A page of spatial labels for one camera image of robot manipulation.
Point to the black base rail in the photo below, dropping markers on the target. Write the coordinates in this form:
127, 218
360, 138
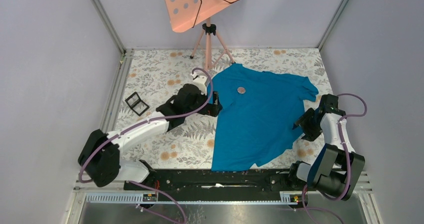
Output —
257, 185

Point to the blue t-shirt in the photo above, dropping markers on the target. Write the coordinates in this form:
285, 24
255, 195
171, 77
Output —
256, 127

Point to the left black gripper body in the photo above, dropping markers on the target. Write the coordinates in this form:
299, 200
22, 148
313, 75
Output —
200, 100

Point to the floral patterned table mat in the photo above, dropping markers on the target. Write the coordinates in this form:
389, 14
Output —
156, 75

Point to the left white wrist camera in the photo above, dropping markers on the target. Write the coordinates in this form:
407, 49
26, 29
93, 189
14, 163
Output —
201, 82

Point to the round white pin badge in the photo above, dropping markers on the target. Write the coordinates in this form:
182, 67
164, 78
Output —
241, 90

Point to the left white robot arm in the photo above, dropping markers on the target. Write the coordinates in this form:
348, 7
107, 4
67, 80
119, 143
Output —
101, 159

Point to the black square frame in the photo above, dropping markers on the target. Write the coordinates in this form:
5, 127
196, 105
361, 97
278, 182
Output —
136, 104

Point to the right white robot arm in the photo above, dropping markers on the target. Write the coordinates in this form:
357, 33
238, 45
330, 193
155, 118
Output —
337, 168

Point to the pink music stand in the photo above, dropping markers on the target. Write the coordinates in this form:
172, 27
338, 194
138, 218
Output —
186, 14

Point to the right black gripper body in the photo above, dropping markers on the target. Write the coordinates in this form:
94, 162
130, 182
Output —
309, 125

